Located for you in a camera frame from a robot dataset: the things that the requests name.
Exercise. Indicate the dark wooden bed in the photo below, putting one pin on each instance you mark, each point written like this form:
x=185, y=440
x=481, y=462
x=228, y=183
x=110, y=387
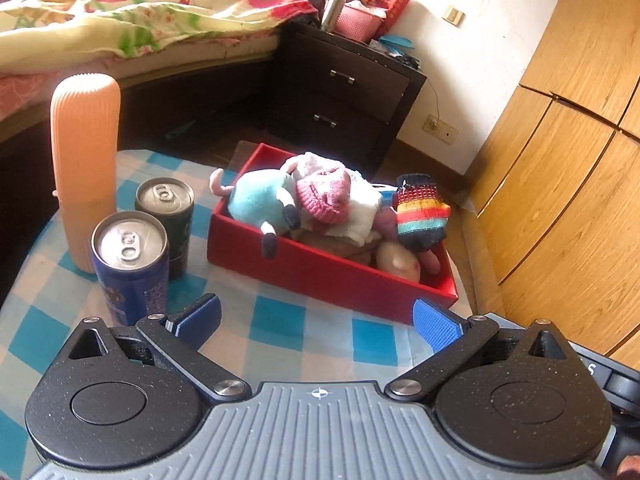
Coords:
x=175, y=105

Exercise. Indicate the beige wall outlet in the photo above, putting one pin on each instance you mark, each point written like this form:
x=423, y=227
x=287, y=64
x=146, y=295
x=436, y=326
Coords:
x=442, y=130

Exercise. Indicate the floral blanket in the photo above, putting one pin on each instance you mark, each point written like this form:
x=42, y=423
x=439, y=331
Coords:
x=125, y=15

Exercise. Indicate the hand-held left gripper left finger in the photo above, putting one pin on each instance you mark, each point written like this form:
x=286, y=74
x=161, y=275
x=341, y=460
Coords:
x=197, y=317

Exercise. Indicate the pale green towel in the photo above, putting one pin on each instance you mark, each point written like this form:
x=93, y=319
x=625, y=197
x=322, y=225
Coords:
x=330, y=246

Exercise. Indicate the steel thermos bottle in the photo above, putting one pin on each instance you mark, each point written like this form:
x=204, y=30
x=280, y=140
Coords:
x=332, y=10

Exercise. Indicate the purple fleece cloth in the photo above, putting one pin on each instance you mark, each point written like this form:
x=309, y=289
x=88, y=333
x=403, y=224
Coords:
x=385, y=225

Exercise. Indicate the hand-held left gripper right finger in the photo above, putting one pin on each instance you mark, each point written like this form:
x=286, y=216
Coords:
x=437, y=327

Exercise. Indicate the beige wall switch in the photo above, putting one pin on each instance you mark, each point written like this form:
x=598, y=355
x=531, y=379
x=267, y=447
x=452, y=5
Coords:
x=454, y=15

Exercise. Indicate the person's right hand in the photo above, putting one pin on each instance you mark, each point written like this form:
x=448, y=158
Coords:
x=631, y=465

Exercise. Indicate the pink plastic basket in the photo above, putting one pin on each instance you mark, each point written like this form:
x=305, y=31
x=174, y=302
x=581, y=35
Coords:
x=355, y=25

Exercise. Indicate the blue checkered tablecloth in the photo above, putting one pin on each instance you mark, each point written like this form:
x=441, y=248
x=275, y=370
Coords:
x=280, y=320

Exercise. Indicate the pink knit hat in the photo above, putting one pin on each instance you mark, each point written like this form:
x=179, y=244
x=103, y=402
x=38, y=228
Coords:
x=325, y=195

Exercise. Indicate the white towel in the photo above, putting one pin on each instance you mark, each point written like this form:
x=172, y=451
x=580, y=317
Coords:
x=360, y=210

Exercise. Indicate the dark green drink can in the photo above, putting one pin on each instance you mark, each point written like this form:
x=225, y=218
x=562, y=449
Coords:
x=172, y=230

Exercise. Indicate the wooden wardrobe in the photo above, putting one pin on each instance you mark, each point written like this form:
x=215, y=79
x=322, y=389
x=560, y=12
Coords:
x=565, y=160

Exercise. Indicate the dark wooden nightstand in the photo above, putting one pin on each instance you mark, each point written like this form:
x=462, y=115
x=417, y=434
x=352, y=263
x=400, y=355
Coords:
x=350, y=100

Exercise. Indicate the red cardboard box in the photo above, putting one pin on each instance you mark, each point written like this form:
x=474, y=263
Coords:
x=325, y=280

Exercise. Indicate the blue drink can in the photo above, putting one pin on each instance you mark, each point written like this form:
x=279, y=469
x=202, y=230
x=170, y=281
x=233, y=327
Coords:
x=135, y=285

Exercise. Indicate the teal plush toy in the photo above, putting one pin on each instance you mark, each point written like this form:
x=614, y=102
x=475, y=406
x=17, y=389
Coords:
x=255, y=200

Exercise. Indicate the cream pink plush toy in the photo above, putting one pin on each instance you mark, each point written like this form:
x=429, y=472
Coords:
x=397, y=262

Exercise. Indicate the teal paper item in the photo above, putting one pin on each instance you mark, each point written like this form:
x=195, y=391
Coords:
x=397, y=42

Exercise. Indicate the rainbow striped knit glove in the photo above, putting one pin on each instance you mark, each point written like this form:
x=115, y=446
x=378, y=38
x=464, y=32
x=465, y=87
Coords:
x=422, y=215

